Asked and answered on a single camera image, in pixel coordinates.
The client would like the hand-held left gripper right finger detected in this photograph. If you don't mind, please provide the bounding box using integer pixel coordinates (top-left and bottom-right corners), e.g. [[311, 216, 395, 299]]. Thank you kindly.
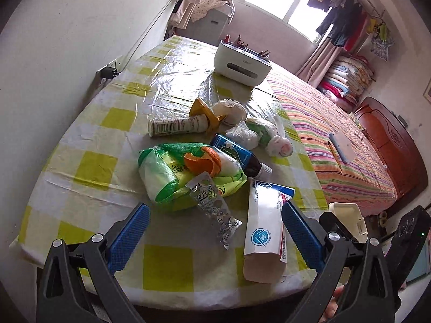
[[281, 200, 403, 323]]

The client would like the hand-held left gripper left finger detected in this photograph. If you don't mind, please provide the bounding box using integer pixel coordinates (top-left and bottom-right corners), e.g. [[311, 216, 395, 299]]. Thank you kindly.
[[36, 203, 151, 323]]

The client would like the cream plastic trash bin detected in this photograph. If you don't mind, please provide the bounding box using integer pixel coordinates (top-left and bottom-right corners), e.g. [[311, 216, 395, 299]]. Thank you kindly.
[[328, 202, 367, 243]]

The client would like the green tissue packet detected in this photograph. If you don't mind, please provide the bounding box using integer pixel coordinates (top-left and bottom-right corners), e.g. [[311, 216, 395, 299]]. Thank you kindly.
[[137, 143, 248, 211]]

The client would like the white blue carton box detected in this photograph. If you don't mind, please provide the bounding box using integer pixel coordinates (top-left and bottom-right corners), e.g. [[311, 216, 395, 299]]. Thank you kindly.
[[242, 178, 296, 284]]

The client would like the clear printed plastic wrapper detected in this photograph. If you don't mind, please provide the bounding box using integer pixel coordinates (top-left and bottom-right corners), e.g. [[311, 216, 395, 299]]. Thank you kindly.
[[185, 171, 243, 250]]

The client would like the green white bagged item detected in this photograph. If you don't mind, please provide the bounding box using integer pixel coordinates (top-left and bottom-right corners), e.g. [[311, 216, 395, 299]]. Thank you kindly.
[[267, 114, 294, 157]]

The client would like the orange peel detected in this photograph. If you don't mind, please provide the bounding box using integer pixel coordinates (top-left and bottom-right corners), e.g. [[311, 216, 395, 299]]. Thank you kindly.
[[183, 146, 222, 175]]

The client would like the light blue pencil case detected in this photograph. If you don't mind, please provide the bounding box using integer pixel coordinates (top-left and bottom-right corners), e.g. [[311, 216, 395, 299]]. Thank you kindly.
[[328, 131, 356, 164]]

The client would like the brown wooden headboard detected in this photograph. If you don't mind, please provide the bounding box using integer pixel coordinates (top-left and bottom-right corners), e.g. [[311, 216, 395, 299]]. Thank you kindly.
[[355, 96, 428, 214]]

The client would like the dark bottle with blue label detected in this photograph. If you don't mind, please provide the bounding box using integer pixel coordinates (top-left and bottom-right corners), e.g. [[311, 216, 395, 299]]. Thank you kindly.
[[209, 133, 272, 179]]

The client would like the white crumpled plastic bag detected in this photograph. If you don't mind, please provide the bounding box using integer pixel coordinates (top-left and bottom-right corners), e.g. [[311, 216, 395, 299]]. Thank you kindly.
[[225, 124, 260, 150]]

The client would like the bed with striped sheet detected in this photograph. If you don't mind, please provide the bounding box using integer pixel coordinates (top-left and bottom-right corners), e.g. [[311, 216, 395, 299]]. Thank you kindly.
[[266, 59, 399, 217]]

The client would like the green white plastic bag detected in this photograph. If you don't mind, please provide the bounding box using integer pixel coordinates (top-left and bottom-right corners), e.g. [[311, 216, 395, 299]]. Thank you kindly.
[[245, 118, 277, 142]]

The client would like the white cylindrical bottle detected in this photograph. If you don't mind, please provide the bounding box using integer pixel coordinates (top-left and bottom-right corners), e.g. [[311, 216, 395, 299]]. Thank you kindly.
[[147, 114, 207, 138]]

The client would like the orange yellow snack wrapper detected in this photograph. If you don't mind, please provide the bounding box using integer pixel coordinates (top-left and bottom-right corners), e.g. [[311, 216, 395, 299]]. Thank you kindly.
[[189, 97, 227, 132]]

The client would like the stack of folded quilts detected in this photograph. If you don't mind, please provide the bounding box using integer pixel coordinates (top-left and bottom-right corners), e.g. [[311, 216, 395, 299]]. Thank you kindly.
[[318, 55, 375, 108]]

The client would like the beige curtain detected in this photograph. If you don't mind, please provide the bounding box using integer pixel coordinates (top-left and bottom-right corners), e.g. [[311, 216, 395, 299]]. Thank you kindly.
[[296, 37, 341, 85]]

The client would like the patterned hanging garment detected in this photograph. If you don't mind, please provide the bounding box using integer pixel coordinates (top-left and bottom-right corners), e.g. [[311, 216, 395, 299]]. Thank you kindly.
[[369, 17, 395, 62]]

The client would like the bunch of chopsticks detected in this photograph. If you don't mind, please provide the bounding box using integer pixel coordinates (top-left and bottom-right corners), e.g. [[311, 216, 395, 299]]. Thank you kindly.
[[222, 34, 272, 58]]

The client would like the row of hanging clothes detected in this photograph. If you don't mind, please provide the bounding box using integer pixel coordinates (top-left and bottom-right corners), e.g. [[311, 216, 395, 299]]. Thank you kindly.
[[283, 0, 371, 52]]

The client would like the white standing appliance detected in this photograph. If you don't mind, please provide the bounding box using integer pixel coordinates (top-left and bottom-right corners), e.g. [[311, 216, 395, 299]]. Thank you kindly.
[[193, 7, 234, 47]]

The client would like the beige hanging garment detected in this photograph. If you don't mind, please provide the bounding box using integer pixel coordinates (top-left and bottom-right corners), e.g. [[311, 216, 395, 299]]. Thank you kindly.
[[169, 0, 207, 30]]

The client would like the polka dot cloth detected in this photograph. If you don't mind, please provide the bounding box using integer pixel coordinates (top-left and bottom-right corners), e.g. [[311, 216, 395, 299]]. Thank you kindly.
[[193, 0, 235, 24]]

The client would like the wall socket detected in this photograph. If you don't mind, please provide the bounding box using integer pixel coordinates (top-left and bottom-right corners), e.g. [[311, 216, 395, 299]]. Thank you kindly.
[[95, 58, 119, 90]]

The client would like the thin wall cable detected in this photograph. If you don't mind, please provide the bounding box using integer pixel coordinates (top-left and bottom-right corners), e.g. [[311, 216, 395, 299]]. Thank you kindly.
[[117, 0, 180, 66]]

